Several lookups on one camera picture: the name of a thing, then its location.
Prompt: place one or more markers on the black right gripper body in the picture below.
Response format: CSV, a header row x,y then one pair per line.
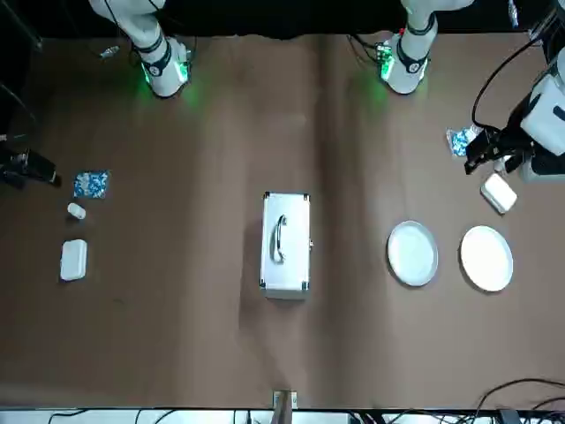
x,y
13,163

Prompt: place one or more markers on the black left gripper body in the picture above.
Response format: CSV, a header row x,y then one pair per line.
x,y
512,143

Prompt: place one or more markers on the silver aluminium medical kit case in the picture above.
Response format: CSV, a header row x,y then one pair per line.
x,y
287,265

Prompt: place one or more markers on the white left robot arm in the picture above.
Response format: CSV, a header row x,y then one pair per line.
x,y
410,66

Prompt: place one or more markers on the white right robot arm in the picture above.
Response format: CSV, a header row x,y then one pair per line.
x,y
165,70

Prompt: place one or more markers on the round white plate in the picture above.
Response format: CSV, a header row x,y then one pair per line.
x,y
487,258

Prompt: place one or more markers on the round gray plate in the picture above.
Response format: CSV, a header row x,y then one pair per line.
x,y
412,254

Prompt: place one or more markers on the blue white pill bag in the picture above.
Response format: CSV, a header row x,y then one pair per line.
x,y
90,184
457,141

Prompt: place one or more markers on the white plastic box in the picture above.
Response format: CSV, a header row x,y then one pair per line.
x,y
73,260
499,193

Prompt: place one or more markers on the aluminium camera post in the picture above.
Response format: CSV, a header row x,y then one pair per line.
x,y
284,404

